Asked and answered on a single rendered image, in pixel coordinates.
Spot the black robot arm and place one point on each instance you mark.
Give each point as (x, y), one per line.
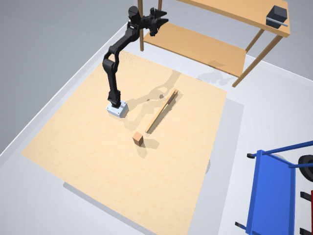
(110, 67)

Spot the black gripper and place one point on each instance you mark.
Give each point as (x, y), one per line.
(154, 19)

